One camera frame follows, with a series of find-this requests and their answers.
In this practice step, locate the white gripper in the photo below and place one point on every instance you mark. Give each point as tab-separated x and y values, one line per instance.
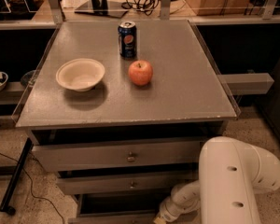
166	211

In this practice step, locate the beige paper bowl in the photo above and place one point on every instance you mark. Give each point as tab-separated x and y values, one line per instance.
80	74

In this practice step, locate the grey drawer cabinet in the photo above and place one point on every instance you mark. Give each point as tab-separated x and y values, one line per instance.
183	99

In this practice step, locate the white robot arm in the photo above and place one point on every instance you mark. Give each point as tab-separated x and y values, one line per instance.
231	174

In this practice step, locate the red apple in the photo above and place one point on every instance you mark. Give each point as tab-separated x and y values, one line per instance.
140	72

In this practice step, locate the black monitor stand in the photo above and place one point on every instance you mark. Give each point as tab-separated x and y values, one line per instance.
102	8

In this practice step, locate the blue Pepsi can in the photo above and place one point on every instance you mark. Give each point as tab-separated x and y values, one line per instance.
127	39

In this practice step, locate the grey drawer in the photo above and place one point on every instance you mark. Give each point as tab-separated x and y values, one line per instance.
127	182
138	207
117	154

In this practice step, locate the grey metal shelf beam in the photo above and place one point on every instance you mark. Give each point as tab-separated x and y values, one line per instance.
247	84

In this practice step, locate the grey middle drawer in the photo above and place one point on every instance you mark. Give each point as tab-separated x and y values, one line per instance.
127	182

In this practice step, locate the dark bowl on shelf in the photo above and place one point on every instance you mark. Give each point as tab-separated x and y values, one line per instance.
29	79

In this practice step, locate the grey top drawer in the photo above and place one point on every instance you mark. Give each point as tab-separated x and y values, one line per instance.
117	154

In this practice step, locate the black bar on floor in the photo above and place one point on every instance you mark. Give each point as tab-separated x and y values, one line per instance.
5	207

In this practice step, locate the grey bottom drawer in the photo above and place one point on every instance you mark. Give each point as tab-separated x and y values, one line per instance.
138	207

